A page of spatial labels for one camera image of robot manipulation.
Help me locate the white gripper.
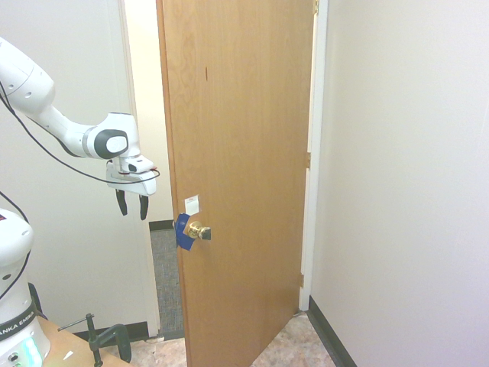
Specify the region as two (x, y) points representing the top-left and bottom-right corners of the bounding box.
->
(105, 161), (157, 221)

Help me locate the brown wooden door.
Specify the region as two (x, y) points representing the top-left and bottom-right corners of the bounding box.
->
(156, 0), (319, 367)

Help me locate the brass door knob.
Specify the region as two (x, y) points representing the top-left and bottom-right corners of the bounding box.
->
(186, 220), (214, 242)

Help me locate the blue painter tape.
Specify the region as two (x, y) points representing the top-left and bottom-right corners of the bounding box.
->
(173, 212), (198, 253)

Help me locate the black metal C-clamp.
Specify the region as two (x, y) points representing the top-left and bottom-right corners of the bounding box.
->
(57, 313), (133, 367)

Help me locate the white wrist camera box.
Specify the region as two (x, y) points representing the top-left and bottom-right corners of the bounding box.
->
(127, 155), (155, 174)

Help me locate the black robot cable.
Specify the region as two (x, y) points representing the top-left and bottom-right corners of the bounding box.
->
(0, 82), (161, 303)

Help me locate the white door frame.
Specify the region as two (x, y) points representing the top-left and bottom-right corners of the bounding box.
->
(117, 0), (329, 338)

